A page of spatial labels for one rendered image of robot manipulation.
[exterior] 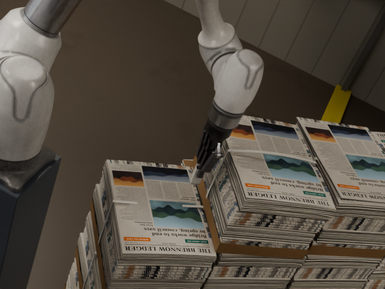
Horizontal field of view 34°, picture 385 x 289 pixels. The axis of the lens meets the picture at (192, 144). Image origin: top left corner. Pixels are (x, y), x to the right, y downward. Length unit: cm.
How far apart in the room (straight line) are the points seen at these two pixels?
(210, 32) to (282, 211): 52
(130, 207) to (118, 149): 152
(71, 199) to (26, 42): 152
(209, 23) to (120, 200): 58
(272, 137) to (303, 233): 30
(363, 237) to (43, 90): 107
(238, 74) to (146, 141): 193
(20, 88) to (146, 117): 225
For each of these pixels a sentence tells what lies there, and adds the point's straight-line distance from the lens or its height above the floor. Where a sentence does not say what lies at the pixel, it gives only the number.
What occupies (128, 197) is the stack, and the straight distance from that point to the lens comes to 188.
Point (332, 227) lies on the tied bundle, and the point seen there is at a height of 95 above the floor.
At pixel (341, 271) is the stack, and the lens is 213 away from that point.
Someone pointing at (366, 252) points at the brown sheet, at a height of 86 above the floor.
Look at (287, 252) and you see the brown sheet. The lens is 191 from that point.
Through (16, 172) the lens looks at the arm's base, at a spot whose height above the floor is 103.
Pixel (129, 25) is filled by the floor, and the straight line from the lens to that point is 450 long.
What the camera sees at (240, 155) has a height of 106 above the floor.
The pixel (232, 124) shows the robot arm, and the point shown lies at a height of 119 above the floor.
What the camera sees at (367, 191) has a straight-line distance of 194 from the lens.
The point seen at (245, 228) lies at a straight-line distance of 178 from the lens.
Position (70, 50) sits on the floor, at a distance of 403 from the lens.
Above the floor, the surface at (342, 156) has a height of 107.
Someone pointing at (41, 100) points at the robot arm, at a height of 123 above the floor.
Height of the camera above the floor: 210
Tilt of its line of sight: 36 degrees down
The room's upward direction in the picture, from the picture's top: 23 degrees clockwise
